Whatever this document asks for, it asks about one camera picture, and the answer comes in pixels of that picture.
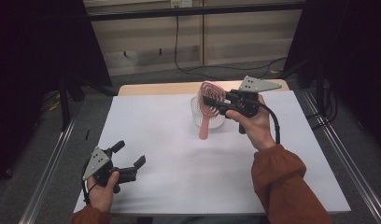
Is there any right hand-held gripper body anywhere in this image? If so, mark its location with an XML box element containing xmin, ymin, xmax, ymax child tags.
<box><xmin>216</xmin><ymin>75</ymin><xmax>283</xmax><ymax>135</ymax></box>

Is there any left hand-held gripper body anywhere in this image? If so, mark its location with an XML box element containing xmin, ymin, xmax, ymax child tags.
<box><xmin>81</xmin><ymin>146</ymin><xmax>139</xmax><ymax>194</ymax></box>

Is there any pink hairbrush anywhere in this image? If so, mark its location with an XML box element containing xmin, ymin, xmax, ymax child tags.
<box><xmin>198</xmin><ymin>80</ymin><xmax>227</xmax><ymax>141</ymax></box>

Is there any clear plastic basket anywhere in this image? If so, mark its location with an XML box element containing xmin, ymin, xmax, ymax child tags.
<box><xmin>190</xmin><ymin>94</ymin><xmax>227</xmax><ymax>130</ymax></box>

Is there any person's left hand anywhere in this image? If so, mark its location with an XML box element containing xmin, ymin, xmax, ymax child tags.
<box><xmin>86</xmin><ymin>171</ymin><xmax>120</xmax><ymax>214</ymax></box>

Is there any person's right hand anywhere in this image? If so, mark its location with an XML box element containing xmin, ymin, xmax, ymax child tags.
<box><xmin>225</xmin><ymin>93</ymin><xmax>277</xmax><ymax>152</ymax></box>

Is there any white board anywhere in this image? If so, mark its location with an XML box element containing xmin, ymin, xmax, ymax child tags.
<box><xmin>74</xmin><ymin>91</ymin><xmax>351</xmax><ymax>216</ymax></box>

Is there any wooden table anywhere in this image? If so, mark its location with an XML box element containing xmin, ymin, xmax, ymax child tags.
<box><xmin>118</xmin><ymin>78</ymin><xmax>290</xmax><ymax>97</ymax></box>

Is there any black metal stand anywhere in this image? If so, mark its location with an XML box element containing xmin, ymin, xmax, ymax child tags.
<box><xmin>299</xmin><ymin>59</ymin><xmax>328</xmax><ymax>116</ymax></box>
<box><xmin>59</xmin><ymin>74</ymin><xmax>118</xmax><ymax>130</ymax></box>

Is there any black horizontal bar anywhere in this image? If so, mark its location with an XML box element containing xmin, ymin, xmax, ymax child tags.
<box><xmin>87</xmin><ymin>3</ymin><xmax>306</xmax><ymax>22</ymax></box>

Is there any black curtain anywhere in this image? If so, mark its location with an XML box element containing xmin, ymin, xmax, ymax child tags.
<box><xmin>0</xmin><ymin>0</ymin><xmax>113</xmax><ymax>185</ymax></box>
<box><xmin>283</xmin><ymin>0</ymin><xmax>381</xmax><ymax>153</ymax></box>

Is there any left hand-held gripper black cable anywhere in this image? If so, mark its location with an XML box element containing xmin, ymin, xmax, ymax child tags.
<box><xmin>81</xmin><ymin>160</ymin><xmax>93</xmax><ymax>204</ymax></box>

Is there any hand-held gripper black cable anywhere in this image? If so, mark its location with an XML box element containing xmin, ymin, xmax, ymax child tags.
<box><xmin>81</xmin><ymin>160</ymin><xmax>93</xmax><ymax>204</ymax></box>
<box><xmin>257</xmin><ymin>101</ymin><xmax>281</xmax><ymax>146</ymax></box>

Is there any right hand-held gripper black cable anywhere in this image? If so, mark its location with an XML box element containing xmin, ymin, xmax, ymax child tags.
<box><xmin>257</xmin><ymin>101</ymin><xmax>281</xmax><ymax>146</ymax></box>

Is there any metal floor rail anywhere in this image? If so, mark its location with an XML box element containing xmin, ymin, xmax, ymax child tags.
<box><xmin>19</xmin><ymin>118</ymin><xmax>78</xmax><ymax>224</ymax></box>
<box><xmin>302</xmin><ymin>90</ymin><xmax>381</xmax><ymax>224</ymax></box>

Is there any long black floor cable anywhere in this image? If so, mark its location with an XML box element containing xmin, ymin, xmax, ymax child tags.
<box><xmin>174</xmin><ymin>15</ymin><xmax>288</xmax><ymax>80</ymax></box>

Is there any bundle of black cables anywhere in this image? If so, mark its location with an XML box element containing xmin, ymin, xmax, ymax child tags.
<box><xmin>306</xmin><ymin>80</ymin><xmax>339</xmax><ymax>130</ymax></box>

